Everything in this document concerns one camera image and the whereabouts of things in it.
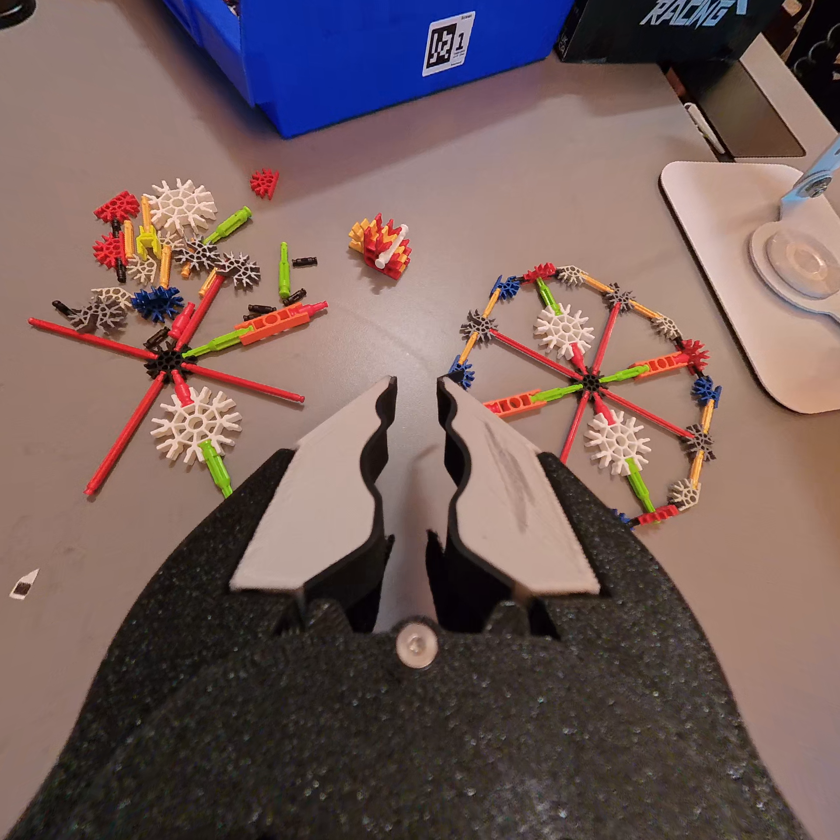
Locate colourful toy wheel model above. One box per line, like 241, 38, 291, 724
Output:
448, 262, 723, 529

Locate red yellow connector cluster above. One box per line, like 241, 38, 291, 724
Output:
348, 213, 412, 280

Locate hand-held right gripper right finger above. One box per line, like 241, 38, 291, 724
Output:
425, 371, 602, 636

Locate blue snowflake connector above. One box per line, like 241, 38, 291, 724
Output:
131, 285, 185, 324

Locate white printed tag sticker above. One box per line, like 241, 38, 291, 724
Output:
421, 11, 476, 77

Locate blue plastic bin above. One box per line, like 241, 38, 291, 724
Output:
161, 0, 577, 139

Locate black printed cardboard box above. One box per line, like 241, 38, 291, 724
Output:
556, 0, 785, 64

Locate white flat stand base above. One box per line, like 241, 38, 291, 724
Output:
659, 161, 840, 414

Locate large white snowflake connector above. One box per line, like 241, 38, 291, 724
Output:
143, 179, 217, 237

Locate half-built spoke toy model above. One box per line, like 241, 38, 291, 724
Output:
28, 276, 329, 500

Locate small white plug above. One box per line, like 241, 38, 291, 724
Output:
682, 101, 726, 155

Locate dark grey snowflake connector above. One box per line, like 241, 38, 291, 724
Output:
218, 251, 261, 287
172, 238, 221, 271

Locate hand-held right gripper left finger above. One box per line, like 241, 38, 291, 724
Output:
230, 376, 399, 634

